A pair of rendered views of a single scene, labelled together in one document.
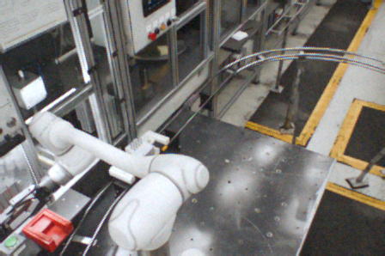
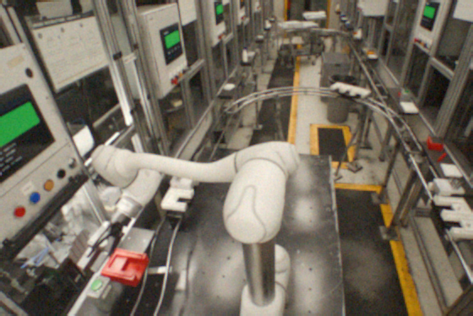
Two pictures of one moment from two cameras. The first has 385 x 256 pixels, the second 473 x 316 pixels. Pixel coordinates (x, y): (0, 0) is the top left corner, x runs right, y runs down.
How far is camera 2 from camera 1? 0.48 m
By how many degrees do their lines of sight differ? 14
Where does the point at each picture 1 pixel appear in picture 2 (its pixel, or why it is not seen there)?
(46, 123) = (109, 154)
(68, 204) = (135, 242)
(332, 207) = not seen: hidden behind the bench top
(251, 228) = (295, 220)
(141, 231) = (269, 215)
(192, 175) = (290, 154)
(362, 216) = (346, 197)
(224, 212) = not seen: hidden behind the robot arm
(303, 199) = (323, 188)
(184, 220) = not seen: hidden behind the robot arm
